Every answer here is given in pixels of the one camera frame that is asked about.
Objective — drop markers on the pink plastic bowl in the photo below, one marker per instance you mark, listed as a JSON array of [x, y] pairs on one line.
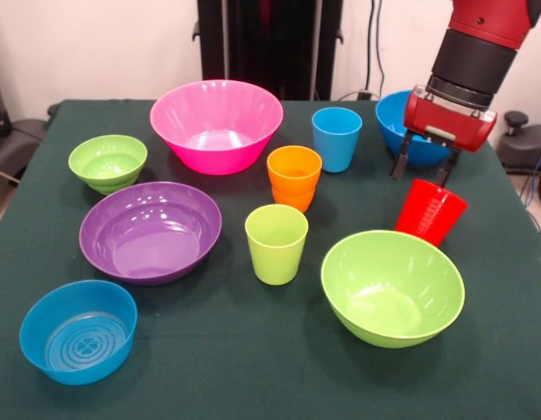
[[218, 149]]

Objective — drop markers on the orange plastic cup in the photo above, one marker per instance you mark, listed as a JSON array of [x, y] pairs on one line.
[[292, 184]]

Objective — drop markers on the blue plastic cup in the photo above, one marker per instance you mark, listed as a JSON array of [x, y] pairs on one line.
[[336, 149]]

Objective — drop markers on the small blue patterned bowl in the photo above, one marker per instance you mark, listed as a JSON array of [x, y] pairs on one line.
[[78, 345]]

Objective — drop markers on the green plastic cup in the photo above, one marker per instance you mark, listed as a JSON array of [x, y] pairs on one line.
[[275, 258]]

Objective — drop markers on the grey pedestal foot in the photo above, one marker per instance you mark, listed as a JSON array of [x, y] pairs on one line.
[[524, 149], [16, 144]]

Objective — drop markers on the small green ribbed bowl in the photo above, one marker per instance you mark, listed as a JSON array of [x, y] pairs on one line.
[[107, 166]]

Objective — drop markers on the purple plastic bowl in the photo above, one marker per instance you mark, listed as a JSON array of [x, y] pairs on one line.
[[152, 245]]

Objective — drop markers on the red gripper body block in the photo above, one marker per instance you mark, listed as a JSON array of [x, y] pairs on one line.
[[450, 124]]

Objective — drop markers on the red plastic cup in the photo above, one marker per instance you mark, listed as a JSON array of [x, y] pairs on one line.
[[428, 219]]

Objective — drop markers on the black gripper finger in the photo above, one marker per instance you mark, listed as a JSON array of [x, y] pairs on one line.
[[447, 172], [401, 164]]

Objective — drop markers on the large blue plastic bowl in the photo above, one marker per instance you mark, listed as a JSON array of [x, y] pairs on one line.
[[391, 127]]

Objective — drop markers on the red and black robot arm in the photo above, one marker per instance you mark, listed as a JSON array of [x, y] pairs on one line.
[[476, 57]]

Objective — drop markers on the large green plastic bowl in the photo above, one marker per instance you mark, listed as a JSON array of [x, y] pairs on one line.
[[384, 302]]

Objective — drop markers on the dark green tablecloth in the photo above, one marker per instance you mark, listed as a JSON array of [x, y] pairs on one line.
[[253, 359]]

